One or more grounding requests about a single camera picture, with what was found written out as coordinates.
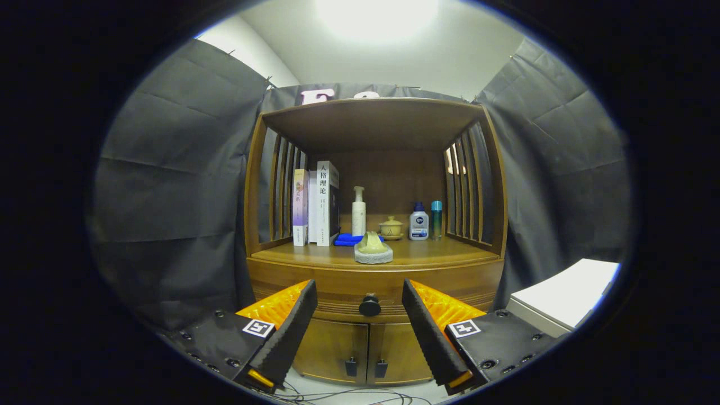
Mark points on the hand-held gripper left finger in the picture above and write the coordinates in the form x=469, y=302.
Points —
x=289, y=337

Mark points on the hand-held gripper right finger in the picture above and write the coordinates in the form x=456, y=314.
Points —
x=430, y=337

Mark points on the black drawer knob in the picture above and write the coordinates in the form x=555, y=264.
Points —
x=369, y=305

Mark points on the wooden drawer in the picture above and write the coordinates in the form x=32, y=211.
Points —
x=349, y=284

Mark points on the pale green ornament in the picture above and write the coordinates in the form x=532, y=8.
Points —
x=372, y=247

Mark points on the wooden cabinet door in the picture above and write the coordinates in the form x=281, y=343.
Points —
x=402, y=351
x=326, y=349

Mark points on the wooden countertop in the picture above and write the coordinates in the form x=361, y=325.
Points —
x=439, y=253

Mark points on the wooden cabinet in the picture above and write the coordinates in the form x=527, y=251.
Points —
x=371, y=121

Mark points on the blue folded cloth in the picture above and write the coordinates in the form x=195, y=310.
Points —
x=346, y=239

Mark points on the white bottle with blue cap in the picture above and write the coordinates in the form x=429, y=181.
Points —
x=418, y=225

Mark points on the yellow lidded teacup with saucer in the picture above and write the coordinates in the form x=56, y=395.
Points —
x=391, y=228

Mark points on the teal bottle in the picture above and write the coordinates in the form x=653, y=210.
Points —
x=436, y=219

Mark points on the purple book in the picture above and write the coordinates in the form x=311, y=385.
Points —
x=300, y=205

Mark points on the thin white book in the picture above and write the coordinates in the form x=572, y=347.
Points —
x=312, y=205

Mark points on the thick white and black book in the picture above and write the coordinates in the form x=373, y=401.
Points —
x=326, y=202

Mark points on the white pump bottle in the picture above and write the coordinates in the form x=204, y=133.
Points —
x=358, y=214

